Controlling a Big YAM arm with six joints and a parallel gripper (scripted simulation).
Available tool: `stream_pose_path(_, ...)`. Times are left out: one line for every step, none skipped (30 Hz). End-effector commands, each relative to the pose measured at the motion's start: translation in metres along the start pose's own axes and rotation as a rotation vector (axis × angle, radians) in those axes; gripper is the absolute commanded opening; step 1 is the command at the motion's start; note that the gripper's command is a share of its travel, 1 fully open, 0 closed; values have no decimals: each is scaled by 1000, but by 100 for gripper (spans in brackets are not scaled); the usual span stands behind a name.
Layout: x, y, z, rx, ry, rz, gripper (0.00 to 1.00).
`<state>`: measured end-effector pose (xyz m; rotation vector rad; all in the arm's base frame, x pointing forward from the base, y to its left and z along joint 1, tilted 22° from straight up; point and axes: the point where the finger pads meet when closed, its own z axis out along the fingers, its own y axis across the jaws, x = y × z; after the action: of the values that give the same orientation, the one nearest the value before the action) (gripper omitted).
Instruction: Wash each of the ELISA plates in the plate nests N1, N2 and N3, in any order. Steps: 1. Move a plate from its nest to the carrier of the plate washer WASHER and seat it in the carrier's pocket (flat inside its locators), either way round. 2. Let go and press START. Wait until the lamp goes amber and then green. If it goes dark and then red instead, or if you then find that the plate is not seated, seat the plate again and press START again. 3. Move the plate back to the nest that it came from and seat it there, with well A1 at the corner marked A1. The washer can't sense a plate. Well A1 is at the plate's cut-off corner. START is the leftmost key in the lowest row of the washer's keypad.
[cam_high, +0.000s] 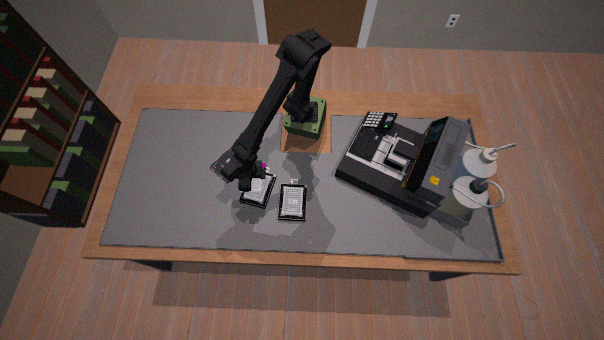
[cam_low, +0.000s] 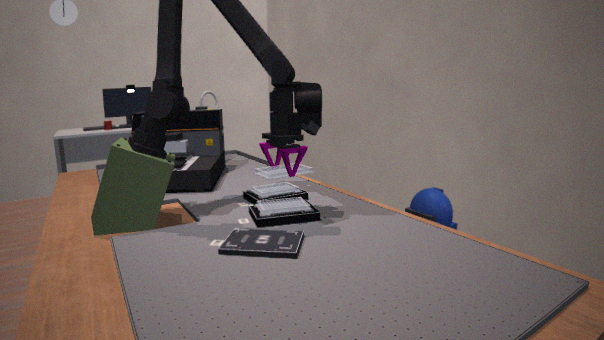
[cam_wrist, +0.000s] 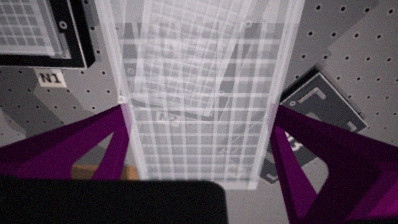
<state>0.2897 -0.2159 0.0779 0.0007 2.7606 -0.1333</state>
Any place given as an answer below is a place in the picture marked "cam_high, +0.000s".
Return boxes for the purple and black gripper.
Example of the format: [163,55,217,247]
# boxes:
[235,160,266,179]

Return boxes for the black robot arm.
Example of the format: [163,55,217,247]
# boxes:
[220,28,332,192]

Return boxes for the white bottle with black cap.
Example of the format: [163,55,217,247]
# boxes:
[438,176,488,219]

